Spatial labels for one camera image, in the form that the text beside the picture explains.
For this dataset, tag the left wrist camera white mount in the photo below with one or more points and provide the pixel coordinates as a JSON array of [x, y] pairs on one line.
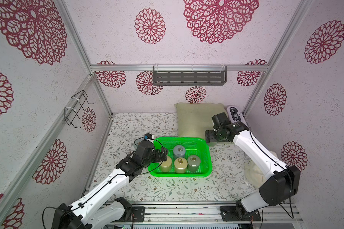
[[149, 137]]

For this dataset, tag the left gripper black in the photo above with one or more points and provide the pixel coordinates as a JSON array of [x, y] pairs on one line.
[[165, 156]]

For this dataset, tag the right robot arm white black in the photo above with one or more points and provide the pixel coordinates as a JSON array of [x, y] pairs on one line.
[[282, 180]]

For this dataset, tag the white plush seal toy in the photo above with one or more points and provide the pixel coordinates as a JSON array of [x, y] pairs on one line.
[[253, 172]]

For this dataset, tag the grey metal wall shelf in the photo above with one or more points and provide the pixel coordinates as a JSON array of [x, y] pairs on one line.
[[188, 77]]

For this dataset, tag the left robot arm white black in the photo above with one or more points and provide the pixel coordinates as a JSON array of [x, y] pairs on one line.
[[88, 212]]

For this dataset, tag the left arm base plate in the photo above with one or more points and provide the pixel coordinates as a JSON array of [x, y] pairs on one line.
[[133, 214]]

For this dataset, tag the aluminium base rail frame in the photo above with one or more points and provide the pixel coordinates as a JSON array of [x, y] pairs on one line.
[[180, 215]]

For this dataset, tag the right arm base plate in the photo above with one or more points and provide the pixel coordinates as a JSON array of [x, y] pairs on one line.
[[234, 213]]

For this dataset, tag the green linen cushion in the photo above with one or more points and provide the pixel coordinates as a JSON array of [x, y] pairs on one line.
[[194, 119]]

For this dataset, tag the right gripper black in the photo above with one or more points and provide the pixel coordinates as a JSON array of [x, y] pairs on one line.
[[210, 136]]

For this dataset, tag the black wire wall rack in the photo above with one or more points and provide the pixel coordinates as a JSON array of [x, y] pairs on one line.
[[71, 113]]

